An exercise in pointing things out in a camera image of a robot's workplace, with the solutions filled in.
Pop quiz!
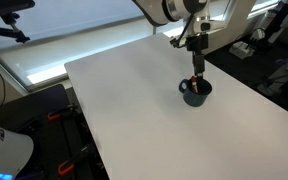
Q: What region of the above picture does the dark green enamel mug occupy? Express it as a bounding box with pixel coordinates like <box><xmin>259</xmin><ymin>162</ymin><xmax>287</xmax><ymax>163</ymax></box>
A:
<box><xmin>178</xmin><ymin>79</ymin><xmax>212</xmax><ymax>107</ymax></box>

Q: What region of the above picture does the white power adapter box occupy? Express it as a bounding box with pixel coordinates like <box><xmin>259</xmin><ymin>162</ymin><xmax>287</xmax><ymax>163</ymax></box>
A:
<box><xmin>229</xmin><ymin>41</ymin><xmax>254</xmax><ymax>59</ymax></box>

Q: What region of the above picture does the red and white marker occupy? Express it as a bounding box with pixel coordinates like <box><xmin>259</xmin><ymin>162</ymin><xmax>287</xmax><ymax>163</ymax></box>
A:
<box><xmin>191</xmin><ymin>76</ymin><xmax>198</xmax><ymax>93</ymax></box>

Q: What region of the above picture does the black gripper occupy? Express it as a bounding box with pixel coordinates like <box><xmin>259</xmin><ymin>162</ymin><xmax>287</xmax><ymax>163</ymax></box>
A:
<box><xmin>186</xmin><ymin>33</ymin><xmax>208</xmax><ymax>79</ymax></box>

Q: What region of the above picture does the lower black orange clamp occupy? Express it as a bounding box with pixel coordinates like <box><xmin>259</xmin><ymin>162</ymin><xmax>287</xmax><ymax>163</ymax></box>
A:
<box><xmin>57</xmin><ymin>144</ymin><xmax>91</xmax><ymax>176</ymax></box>

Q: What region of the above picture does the upper black orange clamp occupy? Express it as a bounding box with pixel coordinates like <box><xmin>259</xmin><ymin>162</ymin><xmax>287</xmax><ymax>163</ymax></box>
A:
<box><xmin>47</xmin><ymin>104</ymin><xmax>78</xmax><ymax>121</ymax></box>

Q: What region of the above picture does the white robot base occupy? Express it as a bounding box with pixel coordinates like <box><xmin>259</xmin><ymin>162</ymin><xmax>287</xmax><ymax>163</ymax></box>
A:
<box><xmin>0</xmin><ymin>127</ymin><xmax>34</xmax><ymax>180</ymax></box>

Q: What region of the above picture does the black camera arm mount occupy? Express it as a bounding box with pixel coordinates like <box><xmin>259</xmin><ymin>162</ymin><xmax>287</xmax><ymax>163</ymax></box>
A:
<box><xmin>0</xmin><ymin>0</ymin><xmax>35</xmax><ymax>43</ymax></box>

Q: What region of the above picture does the black orange clamp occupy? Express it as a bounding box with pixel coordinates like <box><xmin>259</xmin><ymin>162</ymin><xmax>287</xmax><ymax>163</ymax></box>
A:
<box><xmin>57</xmin><ymin>144</ymin><xmax>91</xmax><ymax>176</ymax></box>
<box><xmin>47</xmin><ymin>104</ymin><xmax>78</xmax><ymax>121</ymax></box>

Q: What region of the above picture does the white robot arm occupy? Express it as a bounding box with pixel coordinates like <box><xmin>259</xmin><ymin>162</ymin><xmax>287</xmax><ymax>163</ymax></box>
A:
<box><xmin>132</xmin><ymin>0</ymin><xmax>211</xmax><ymax>80</ymax></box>

